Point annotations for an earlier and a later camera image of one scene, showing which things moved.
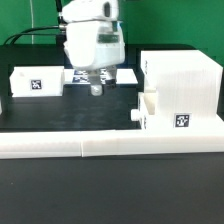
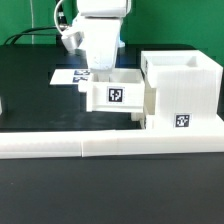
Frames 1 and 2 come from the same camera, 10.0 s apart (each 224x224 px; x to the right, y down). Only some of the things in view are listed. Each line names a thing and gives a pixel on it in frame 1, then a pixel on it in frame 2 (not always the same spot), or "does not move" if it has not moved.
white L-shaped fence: [70, 144] does not move
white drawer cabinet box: [189, 89] does not move
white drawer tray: [37, 81] → [118, 91]
